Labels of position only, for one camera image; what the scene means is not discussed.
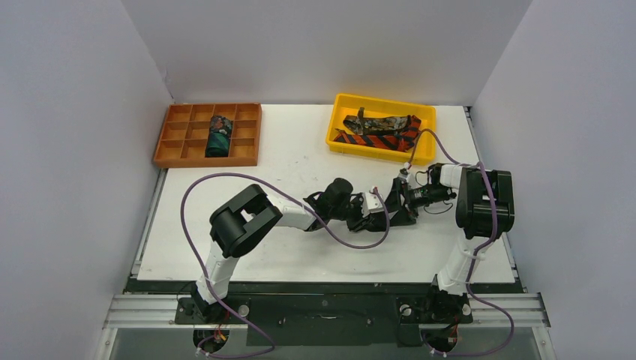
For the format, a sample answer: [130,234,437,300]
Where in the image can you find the yellow plastic tray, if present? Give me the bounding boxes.
[325,94,437,165]

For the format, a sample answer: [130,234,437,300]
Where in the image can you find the aluminium frame rail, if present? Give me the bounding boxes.
[103,293,551,329]

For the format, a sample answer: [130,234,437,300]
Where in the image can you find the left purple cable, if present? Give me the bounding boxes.
[179,172,392,360]

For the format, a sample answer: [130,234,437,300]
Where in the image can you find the orange black striped tie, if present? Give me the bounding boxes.
[334,115,422,152]

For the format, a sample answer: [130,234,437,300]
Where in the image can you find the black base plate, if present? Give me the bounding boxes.
[124,278,522,353]

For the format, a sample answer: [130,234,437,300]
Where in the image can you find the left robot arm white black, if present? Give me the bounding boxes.
[191,178,390,323]

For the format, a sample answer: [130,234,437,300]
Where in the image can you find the navy striped tie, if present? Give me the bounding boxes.
[365,209,419,233]

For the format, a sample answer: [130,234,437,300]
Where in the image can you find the rolled green patterned tie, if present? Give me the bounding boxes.
[205,115,233,158]

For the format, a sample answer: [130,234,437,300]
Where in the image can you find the purple cable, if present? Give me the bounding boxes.
[179,172,392,360]
[407,127,516,359]

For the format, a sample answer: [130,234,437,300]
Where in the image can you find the orange wooden divider tray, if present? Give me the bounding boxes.
[154,103,262,169]

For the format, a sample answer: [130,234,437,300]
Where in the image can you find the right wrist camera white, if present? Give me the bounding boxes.
[397,168,410,183]

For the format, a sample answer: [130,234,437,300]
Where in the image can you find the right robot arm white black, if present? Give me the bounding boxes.
[385,163,515,323]

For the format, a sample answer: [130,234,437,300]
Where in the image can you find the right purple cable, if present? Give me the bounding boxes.
[407,127,516,359]

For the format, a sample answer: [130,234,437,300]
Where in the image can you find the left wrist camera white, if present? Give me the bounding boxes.
[361,188,385,218]

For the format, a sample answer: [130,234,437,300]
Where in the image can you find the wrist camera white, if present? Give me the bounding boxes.
[397,168,410,183]
[361,188,385,218]

